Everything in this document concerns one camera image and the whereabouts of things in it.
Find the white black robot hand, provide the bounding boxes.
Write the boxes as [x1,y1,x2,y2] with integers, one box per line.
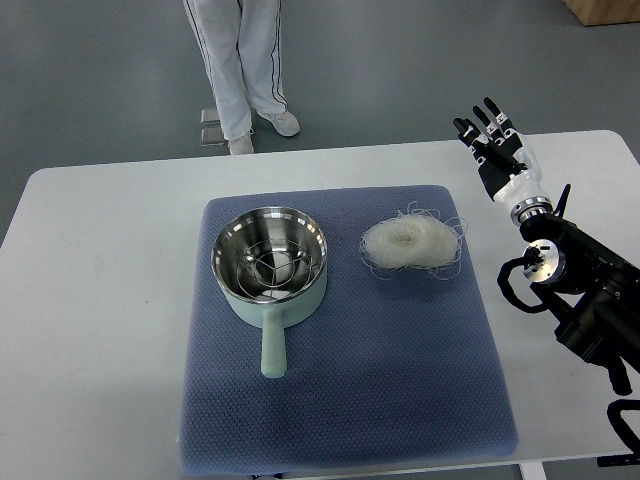
[453,97,553,226]

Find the white vermicelli bundle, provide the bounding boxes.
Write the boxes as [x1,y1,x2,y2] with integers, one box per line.
[359,202,468,281]

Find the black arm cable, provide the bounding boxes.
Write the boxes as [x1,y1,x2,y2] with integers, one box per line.
[497,257,556,315]

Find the mint green steel pot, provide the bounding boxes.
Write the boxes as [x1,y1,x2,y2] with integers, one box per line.
[211,206,328,379]

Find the wire steaming rack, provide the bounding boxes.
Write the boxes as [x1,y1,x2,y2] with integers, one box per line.
[235,240,319,303]

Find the wooden box corner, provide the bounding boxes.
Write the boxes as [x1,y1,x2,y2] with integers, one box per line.
[564,0,639,27]

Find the upper metal floor plate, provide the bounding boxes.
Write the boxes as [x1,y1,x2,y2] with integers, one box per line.
[200,107,220,125]

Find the person in white clothes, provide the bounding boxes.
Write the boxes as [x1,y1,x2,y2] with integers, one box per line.
[183,0,300,155]

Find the metal floor plate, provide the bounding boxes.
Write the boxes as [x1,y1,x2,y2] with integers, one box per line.
[200,107,220,125]
[201,126,226,146]

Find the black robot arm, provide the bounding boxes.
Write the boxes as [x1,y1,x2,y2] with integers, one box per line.
[497,189,639,467]

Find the blue textured mat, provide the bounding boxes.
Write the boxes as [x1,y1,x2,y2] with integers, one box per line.
[179,185,518,476]

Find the lower metal floor plate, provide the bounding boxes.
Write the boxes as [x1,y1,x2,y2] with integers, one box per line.
[201,126,226,146]

